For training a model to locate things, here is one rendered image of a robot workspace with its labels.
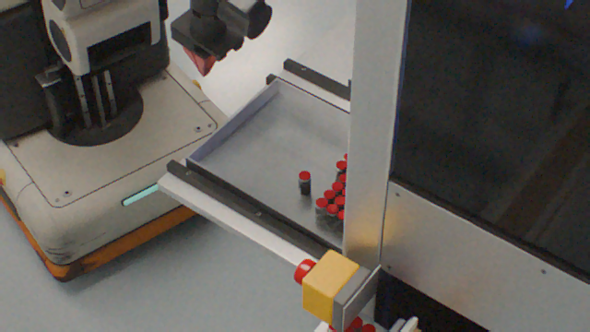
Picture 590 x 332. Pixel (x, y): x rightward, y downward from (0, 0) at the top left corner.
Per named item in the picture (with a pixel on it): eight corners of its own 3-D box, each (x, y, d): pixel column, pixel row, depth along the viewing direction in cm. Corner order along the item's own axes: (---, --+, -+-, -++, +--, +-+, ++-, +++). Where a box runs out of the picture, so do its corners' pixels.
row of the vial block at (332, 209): (392, 170, 163) (395, 151, 159) (333, 232, 153) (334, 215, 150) (382, 164, 164) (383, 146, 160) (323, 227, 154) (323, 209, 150)
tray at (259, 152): (428, 169, 163) (430, 156, 160) (343, 264, 149) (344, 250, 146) (277, 91, 177) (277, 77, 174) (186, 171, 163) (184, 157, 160)
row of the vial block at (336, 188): (382, 164, 164) (383, 146, 160) (323, 226, 154) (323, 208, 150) (371, 159, 164) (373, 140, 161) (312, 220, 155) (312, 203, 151)
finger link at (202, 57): (202, 92, 147) (205, 51, 140) (169, 70, 149) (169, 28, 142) (230, 70, 151) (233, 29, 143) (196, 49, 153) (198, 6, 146)
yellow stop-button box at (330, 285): (369, 300, 135) (371, 270, 129) (341, 334, 131) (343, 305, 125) (327, 275, 138) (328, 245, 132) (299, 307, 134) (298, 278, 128)
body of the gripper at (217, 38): (218, 65, 140) (220, 29, 134) (168, 32, 143) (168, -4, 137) (245, 43, 144) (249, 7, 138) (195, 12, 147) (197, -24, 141)
